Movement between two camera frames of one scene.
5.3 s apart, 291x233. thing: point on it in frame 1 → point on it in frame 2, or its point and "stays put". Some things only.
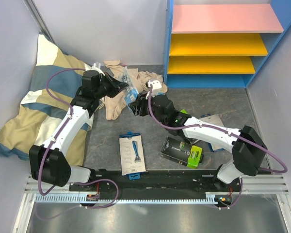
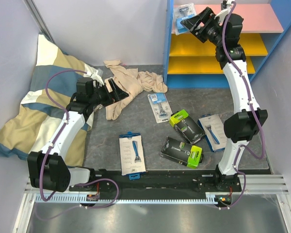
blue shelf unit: x=221 y=43 stays put
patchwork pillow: x=57 y=79 stays put
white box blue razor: x=132 y=155 stays put
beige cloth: x=114 y=104 stays put
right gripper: x=135 y=106 → x=206 y=18
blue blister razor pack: x=132 y=91 → x=180 y=13
